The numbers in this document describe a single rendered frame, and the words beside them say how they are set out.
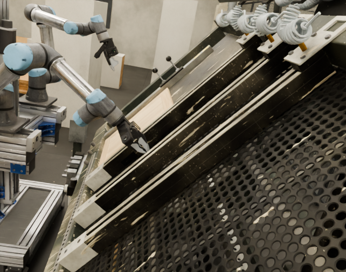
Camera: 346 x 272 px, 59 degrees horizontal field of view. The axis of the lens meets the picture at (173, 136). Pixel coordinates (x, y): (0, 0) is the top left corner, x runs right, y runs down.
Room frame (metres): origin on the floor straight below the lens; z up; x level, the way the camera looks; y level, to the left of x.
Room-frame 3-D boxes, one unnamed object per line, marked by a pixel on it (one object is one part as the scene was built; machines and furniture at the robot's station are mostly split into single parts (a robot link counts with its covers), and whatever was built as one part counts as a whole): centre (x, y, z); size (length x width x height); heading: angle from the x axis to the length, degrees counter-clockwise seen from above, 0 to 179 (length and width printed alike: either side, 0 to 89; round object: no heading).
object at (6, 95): (1.60, 0.98, 1.20); 0.13 x 0.12 x 0.14; 161
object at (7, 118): (1.60, 0.98, 1.09); 0.15 x 0.15 x 0.10
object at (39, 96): (2.10, 1.02, 1.09); 0.15 x 0.15 x 0.10
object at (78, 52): (4.51, 1.62, 0.88); 0.90 x 0.60 x 1.75; 5
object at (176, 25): (5.97, 0.34, 1.03); 0.60 x 0.58 x 2.05; 5
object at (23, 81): (5.18, 2.58, 0.15); 0.61 x 0.51 x 0.31; 5
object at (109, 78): (6.96, 1.72, 0.36); 0.58 x 0.45 x 0.72; 95
